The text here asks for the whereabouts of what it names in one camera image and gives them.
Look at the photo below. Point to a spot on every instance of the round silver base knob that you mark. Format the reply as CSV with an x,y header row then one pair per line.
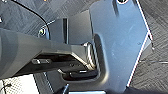
x,y
121,1
41,31

